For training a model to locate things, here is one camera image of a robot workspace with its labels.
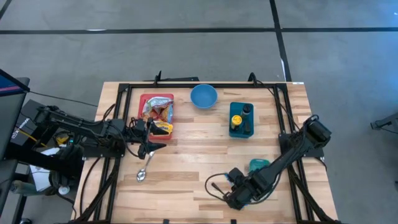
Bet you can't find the monitor with blue screen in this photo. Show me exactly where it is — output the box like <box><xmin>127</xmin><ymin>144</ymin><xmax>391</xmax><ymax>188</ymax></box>
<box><xmin>0</xmin><ymin>68</ymin><xmax>31</xmax><ymax>161</ymax></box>

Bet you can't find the light blue bowl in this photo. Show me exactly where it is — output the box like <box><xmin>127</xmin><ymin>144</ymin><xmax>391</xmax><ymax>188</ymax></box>
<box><xmin>190</xmin><ymin>83</ymin><xmax>218</xmax><ymax>110</ymax></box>

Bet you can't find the white paper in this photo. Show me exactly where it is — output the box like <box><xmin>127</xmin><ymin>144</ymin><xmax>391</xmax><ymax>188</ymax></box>
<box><xmin>29</xmin><ymin>164</ymin><xmax>52</xmax><ymax>192</ymax></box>

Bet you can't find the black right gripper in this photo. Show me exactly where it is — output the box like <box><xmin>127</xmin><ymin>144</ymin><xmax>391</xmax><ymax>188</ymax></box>
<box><xmin>223</xmin><ymin>167</ymin><xmax>262</xmax><ymax>212</ymax></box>

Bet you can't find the yellow cable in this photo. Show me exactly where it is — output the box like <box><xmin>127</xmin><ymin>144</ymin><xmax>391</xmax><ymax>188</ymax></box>
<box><xmin>17</xmin><ymin>128</ymin><xmax>48</xmax><ymax>147</ymax></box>

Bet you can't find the black equipment case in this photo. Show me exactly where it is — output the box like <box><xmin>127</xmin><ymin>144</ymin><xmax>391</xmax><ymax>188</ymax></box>
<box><xmin>11</xmin><ymin>98</ymin><xmax>67</xmax><ymax>147</ymax></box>

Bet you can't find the yellow ramen packet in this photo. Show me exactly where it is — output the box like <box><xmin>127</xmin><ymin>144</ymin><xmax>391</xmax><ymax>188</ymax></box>
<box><xmin>152</xmin><ymin>119</ymin><xmax>174</xmax><ymax>135</ymax></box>

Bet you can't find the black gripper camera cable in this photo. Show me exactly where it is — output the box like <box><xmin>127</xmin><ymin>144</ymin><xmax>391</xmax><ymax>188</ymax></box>
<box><xmin>204</xmin><ymin>172</ymin><xmax>233</xmax><ymax>202</ymax></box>

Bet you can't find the yellow lid spice jar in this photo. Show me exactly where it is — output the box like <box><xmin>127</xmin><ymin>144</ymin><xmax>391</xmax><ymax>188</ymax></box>
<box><xmin>230</xmin><ymin>114</ymin><xmax>243</xmax><ymax>131</ymax></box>

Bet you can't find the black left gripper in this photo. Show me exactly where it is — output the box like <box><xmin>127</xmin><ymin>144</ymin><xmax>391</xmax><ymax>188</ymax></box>
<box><xmin>129</xmin><ymin>116</ymin><xmax>171</xmax><ymax>160</ymax></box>

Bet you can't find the red plastic bin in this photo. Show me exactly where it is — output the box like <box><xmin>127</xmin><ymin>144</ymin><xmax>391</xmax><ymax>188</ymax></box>
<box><xmin>137</xmin><ymin>93</ymin><xmax>175</xmax><ymax>141</ymax></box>

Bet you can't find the black floor cable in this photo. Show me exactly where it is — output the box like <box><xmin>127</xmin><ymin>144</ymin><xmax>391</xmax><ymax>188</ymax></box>
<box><xmin>369</xmin><ymin>123</ymin><xmax>398</xmax><ymax>135</ymax></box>
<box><xmin>28</xmin><ymin>90</ymin><xmax>99</xmax><ymax>108</ymax></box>

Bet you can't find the red ramen packet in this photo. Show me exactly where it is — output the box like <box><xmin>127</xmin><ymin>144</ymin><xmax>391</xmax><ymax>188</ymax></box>
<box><xmin>142</xmin><ymin>105</ymin><xmax>158</xmax><ymax>121</ymax></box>

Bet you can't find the blue plastic bin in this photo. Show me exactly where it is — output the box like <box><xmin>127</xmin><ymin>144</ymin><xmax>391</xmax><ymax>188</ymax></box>
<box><xmin>229</xmin><ymin>101</ymin><xmax>255</xmax><ymax>139</ymax></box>

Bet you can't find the green pink ramen packet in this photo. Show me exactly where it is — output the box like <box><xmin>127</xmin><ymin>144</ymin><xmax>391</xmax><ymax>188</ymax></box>
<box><xmin>146</xmin><ymin>96</ymin><xmax>174</xmax><ymax>118</ymax></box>

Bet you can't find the mint green plastic bin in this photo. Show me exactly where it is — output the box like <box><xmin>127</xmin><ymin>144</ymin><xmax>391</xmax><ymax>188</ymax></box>
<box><xmin>248</xmin><ymin>158</ymin><xmax>271</xmax><ymax>174</ymax></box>

